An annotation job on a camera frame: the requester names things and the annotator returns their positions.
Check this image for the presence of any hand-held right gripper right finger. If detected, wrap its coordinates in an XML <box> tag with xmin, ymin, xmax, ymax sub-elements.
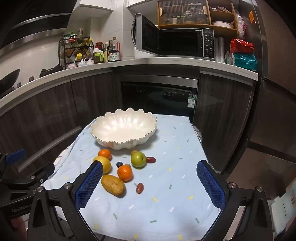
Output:
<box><xmin>196</xmin><ymin>160</ymin><xmax>274</xmax><ymax>241</ymax></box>

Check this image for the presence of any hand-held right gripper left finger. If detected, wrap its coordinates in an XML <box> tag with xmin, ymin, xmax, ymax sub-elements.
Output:
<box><xmin>26</xmin><ymin>160</ymin><xmax>104</xmax><ymax>241</ymax></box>

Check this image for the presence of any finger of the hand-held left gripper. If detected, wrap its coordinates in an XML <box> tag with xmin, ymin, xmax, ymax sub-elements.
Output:
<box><xmin>0</xmin><ymin>149</ymin><xmax>27</xmax><ymax>173</ymax></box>
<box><xmin>0</xmin><ymin>163</ymin><xmax>55</xmax><ymax>189</ymax></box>

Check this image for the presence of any yellow mango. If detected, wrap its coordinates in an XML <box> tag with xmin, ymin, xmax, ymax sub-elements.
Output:
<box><xmin>101</xmin><ymin>175</ymin><xmax>126</xmax><ymax>198</ymax></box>

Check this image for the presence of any large yellow orange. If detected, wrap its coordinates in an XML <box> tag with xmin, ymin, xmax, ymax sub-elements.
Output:
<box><xmin>93</xmin><ymin>156</ymin><xmax>112</xmax><ymax>175</ymax></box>

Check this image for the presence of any orange tangerine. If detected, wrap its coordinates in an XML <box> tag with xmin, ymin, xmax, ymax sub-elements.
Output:
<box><xmin>98</xmin><ymin>149</ymin><xmax>112</xmax><ymax>161</ymax></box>
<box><xmin>117</xmin><ymin>164</ymin><xmax>134</xmax><ymax>182</ymax></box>

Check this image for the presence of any green jujube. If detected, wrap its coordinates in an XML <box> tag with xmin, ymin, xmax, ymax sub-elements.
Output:
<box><xmin>131</xmin><ymin>152</ymin><xmax>147</xmax><ymax>169</ymax></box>

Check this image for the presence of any white scalloped ceramic bowl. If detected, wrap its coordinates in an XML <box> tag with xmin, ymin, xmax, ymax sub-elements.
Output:
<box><xmin>90</xmin><ymin>108</ymin><xmax>158</xmax><ymax>151</ymax></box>

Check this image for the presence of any light blue patterned cloth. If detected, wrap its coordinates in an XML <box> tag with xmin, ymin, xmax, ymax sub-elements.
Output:
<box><xmin>42</xmin><ymin>113</ymin><xmax>222</xmax><ymax>241</ymax></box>

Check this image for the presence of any checked cloth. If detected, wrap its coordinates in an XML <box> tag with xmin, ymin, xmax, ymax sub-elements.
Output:
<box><xmin>191</xmin><ymin>124</ymin><xmax>204</xmax><ymax>145</ymax></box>

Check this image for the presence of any dark wood base cabinet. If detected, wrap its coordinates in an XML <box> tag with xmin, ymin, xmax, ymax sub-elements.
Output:
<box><xmin>193</xmin><ymin>73</ymin><xmax>257</xmax><ymax>173</ymax></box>
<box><xmin>0</xmin><ymin>70</ymin><xmax>121</xmax><ymax>176</ymax></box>

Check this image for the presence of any black wok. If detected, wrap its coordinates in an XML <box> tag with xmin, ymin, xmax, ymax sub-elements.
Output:
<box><xmin>0</xmin><ymin>68</ymin><xmax>21</xmax><ymax>93</ymax></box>

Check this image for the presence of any white plastic crate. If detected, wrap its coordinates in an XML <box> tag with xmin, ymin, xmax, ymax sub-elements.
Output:
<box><xmin>270</xmin><ymin>188</ymin><xmax>296</xmax><ymax>234</ymax></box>

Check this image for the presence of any black built-in dishwasher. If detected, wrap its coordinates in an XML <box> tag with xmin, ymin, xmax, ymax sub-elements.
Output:
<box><xmin>120</xmin><ymin>75</ymin><xmax>199</xmax><ymax>121</ymax></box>

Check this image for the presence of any black range hood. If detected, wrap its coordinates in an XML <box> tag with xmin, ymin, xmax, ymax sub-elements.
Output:
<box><xmin>0</xmin><ymin>14</ymin><xmax>72</xmax><ymax>50</ymax></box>

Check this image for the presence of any green oil jug white lid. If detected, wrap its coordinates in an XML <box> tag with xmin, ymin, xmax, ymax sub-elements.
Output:
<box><xmin>93</xmin><ymin>48</ymin><xmax>104</xmax><ymax>64</ymax></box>

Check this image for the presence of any teal plastic packet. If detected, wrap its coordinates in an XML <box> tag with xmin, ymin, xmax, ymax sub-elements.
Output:
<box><xmin>232</xmin><ymin>53</ymin><xmax>258</xmax><ymax>72</ymax></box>

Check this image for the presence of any dark refrigerator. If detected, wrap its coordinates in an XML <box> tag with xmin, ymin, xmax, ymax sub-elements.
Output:
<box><xmin>240</xmin><ymin>0</ymin><xmax>296</xmax><ymax>186</ymax></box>

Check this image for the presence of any clear plastic roll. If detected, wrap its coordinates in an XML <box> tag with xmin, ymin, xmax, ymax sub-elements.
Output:
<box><xmin>215</xmin><ymin>37</ymin><xmax>225</xmax><ymax>62</ymax></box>

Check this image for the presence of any red plastic packet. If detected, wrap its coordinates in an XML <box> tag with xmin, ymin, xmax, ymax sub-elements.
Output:
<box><xmin>230</xmin><ymin>38</ymin><xmax>254</xmax><ymax>55</ymax></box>

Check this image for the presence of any black microwave oven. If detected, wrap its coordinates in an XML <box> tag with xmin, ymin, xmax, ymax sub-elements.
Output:
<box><xmin>132</xmin><ymin>13</ymin><xmax>215</xmax><ymax>61</ymax></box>

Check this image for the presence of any white bowl in shelf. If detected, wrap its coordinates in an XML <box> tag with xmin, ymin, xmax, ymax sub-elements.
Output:
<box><xmin>213</xmin><ymin>21</ymin><xmax>234</xmax><ymax>29</ymax></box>

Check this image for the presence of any wooden shelf cabinet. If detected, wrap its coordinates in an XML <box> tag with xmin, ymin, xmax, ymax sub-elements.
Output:
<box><xmin>157</xmin><ymin>0</ymin><xmax>238</xmax><ymax>30</ymax></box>

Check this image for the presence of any black wire spice rack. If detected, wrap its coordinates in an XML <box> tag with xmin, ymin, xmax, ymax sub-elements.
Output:
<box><xmin>58</xmin><ymin>37</ymin><xmax>94</xmax><ymax>69</ymax></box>

